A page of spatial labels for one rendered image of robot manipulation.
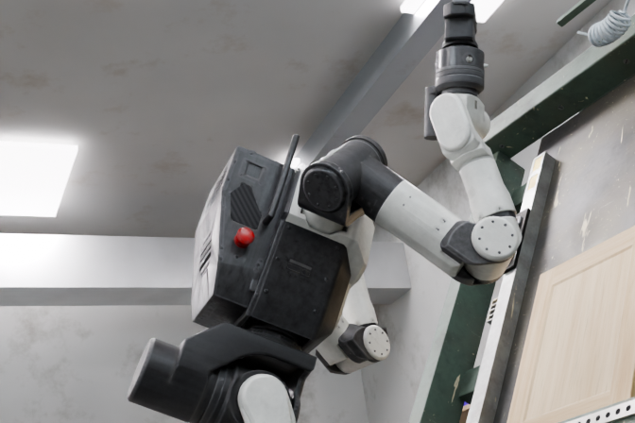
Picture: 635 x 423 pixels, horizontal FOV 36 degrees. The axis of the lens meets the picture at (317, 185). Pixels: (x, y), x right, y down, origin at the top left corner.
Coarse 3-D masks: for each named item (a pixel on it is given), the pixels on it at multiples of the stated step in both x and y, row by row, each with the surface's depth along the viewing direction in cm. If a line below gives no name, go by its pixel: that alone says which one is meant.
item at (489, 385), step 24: (552, 168) 269; (528, 192) 264; (528, 240) 251; (528, 264) 248; (504, 288) 244; (504, 312) 237; (504, 336) 233; (504, 360) 229; (480, 384) 226; (480, 408) 220
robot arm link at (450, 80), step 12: (444, 72) 172; (456, 72) 171; (468, 72) 171; (480, 72) 173; (444, 84) 172; (456, 84) 171; (468, 84) 171; (480, 84) 172; (432, 96) 176; (468, 96) 170; (468, 108) 170; (480, 108) 174; (480, 120) 173; (432, 132) 175; (480, 132) 175
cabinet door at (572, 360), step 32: (576, 256) 227; (608, 256) 215; (544, 288) 231; (576, 288) 219; (608, 288) 208; (544, 320) 223; (576, 320) 212; (608, 320) 201; (544, 352) 215; (576, 352) 204; (608, 352) 195; (544, 384) 208; (576, 384) 198; (608, 384) 189; (512, 416) 211; (544, 416) 200
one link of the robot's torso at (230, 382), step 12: (228, 372) 163; (240, 372) 164; (252, 372) 164; (264, 372) 165; (228, 384) 161; (240, 384) 162; (228, 396) 160; (288, 396) 164; (216, 408) 160; (228, 408) 160; (216, 420) 160; (228, 420) 160; (240, 420) 160
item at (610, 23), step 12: (588, 0) 247; (576, 12) 251; (612, 12) 241; (624, 12) 240; (564, 24) 255; (600, 24) 244; (612, 24) 246; (624, 24) 240; (588, 36) 247; (600, 36) 249; (612, 36) 243
